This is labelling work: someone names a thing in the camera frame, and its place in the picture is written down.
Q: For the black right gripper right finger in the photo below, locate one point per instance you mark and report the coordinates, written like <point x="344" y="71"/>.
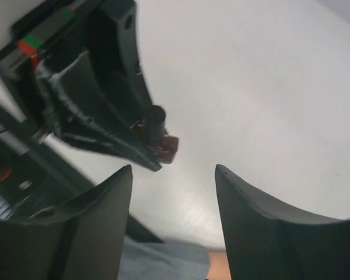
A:
<point x="266" y="238"/>

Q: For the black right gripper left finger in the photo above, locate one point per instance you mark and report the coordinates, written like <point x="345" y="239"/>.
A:
<point x="79" y="239"/>

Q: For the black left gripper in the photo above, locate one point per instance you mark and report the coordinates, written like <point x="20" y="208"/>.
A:
<point x="33" y="27"/>

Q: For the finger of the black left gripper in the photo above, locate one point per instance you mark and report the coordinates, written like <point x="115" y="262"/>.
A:
<point x="78" y="112"/>

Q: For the nail polish brush cap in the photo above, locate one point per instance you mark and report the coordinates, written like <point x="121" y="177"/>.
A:
<point x="154" y="125"/>

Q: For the red nail polish bottle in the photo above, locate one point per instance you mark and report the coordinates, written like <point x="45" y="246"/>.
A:
<point x="165" y="152"/>

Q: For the grey sleeved forearm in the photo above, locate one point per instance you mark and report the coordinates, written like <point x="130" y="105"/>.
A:
<point x="163" y="261"/>

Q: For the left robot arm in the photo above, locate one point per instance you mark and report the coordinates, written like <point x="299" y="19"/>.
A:
<point x="32" y="174"/>

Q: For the mannequin hand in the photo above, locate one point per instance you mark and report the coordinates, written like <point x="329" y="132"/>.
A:
<point x="219" y="266"/>

